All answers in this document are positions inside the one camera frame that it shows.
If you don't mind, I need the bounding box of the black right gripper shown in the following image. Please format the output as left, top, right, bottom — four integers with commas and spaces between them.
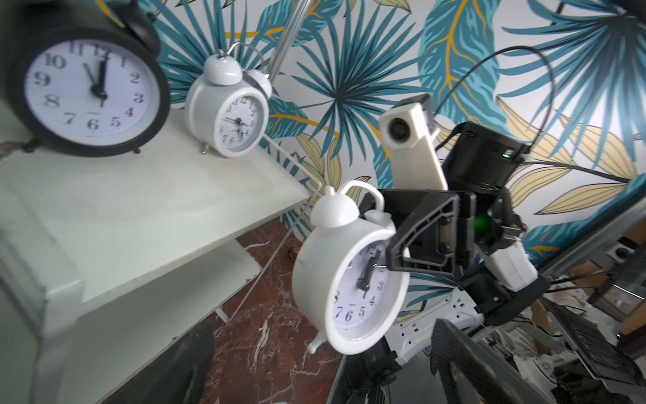
380, 190, 527, 275

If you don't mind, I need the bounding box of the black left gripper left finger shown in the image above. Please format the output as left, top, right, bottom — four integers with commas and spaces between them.
105, 322, 215, 403

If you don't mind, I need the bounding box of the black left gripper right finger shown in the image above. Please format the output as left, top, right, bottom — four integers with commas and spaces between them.
432, 319, 548, 403

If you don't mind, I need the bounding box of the white twin-bell alarm clock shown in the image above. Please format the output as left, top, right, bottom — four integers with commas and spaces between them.
292, 180, 410, 355

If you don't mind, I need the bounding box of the black twin-bell alarm clock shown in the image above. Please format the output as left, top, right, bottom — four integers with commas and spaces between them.
1, 1, 170, 158

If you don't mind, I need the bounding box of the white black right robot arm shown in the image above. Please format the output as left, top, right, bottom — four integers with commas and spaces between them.
347, 122, 548, 401

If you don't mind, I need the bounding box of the white two-tier shelf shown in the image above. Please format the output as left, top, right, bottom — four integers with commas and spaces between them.
1, 109, 311, 403

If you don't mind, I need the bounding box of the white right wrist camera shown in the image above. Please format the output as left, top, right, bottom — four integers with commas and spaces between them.
379, 94, 448, 191

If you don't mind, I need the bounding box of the aluminium corner post right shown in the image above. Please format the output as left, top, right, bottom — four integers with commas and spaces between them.
268, 0, 313, 82

